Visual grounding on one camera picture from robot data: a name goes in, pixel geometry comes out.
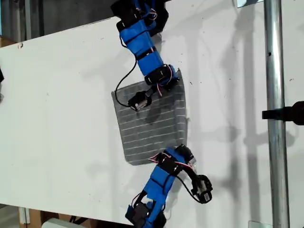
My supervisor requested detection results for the black clamp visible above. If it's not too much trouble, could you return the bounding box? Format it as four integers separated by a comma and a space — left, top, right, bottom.
261, 101, 304, 126

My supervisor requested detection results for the white metal bracket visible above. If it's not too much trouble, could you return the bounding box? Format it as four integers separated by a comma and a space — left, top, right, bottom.
18, 207, 31, 225

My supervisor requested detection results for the grey striped towel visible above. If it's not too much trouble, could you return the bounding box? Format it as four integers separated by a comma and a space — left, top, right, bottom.
111, 67, 190, 167

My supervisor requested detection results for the clear plate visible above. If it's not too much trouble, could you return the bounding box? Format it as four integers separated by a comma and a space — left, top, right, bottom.
236, 0, 264, 8
247, 220, 274, 228

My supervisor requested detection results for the black camera box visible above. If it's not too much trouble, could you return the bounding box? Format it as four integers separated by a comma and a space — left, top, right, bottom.
127, 90, 153, 112
190, 174, 214, 205

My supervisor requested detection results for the black camera cable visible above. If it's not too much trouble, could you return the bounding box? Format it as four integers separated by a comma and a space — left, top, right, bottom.
114, 39, 138, 107
177, 177, 202, 204

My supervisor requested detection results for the white plastic container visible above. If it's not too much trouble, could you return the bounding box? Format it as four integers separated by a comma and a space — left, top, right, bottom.
41, 218, 72, 228

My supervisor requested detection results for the black camera stalk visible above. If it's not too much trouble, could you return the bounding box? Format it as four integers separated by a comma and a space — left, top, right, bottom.
174, 162, 199, 182
146, 84, 159, 97

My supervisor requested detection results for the small brown cardboard box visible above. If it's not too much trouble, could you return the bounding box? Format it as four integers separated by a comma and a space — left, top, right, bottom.
0, 35, 18, 48

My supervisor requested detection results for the steel post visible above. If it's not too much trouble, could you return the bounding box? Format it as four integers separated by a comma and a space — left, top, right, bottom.
263, 0, 291, 228

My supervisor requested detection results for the large brown cardboard box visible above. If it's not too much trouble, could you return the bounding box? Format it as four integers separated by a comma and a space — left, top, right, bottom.
28, 209, 126, 225

